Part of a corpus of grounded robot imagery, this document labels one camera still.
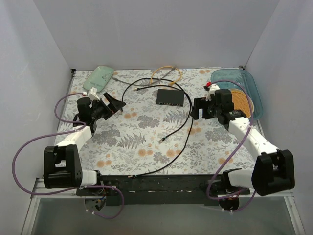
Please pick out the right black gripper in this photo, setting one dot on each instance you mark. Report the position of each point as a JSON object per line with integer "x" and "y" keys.
{"x": 203, "y": 110}

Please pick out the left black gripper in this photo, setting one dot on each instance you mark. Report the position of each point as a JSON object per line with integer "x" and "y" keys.
{"x": 107, "y": 109}

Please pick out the black network switch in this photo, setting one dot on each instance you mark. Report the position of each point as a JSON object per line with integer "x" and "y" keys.
{"x": 170, "y": 97}

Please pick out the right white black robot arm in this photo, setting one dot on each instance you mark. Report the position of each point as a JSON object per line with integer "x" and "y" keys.
{"x": 274, "y": 168}

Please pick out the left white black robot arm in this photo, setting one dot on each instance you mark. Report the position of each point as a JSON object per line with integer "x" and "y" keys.
{"x": 62, "y": 165}

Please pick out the orange woven round coaster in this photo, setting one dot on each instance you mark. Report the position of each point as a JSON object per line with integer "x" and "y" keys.
{"x": 241, "y": 102}

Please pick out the floral patterned table mat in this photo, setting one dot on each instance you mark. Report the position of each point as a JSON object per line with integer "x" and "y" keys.
{"x": 145, "y": 136}

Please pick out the teal plastic tray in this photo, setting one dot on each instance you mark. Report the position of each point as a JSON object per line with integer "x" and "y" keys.
{"x": 245, "y": 80}

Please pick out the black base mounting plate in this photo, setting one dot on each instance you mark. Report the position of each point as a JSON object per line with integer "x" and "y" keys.
{"x": 162, "y": 189}

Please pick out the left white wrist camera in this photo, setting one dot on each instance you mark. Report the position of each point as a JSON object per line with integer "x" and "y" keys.
{"x": 92, "y": 94}

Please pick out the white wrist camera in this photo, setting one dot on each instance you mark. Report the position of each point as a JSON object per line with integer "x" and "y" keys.
{"x": 92, "y": 94}
{"x": 210, "y": 88}

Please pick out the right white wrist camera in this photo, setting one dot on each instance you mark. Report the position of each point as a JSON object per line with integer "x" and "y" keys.
{"x": 210, "y": 88}

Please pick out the aluminium frame rail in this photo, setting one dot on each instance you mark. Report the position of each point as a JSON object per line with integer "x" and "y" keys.
{"x": 52, "y": 212}

